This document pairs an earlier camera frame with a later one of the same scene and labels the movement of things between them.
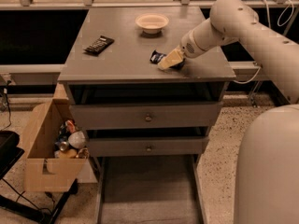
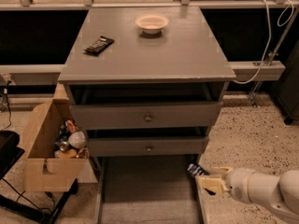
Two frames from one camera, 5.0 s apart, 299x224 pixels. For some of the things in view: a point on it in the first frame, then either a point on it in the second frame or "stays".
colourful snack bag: [65, 129] stays
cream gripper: [189, 46] → [239, 184]
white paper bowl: [151, 22] stays
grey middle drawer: [147, 147] stays
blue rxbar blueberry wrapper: [157, 56] → [195, 170]
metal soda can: [64, 146] stays
